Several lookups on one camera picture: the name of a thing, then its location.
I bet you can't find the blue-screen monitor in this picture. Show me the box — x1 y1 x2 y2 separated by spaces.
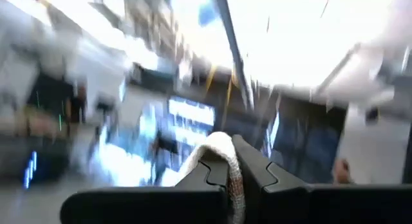
166 95 216 145

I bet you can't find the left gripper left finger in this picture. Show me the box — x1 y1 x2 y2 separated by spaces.
60 151 230 224

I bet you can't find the grey metal pole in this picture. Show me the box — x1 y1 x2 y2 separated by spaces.
211 0 256 109

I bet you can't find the cream waffle towel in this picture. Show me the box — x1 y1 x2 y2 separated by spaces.
175 131 247 224

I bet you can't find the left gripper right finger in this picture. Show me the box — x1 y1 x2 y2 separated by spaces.
231 135 412 224

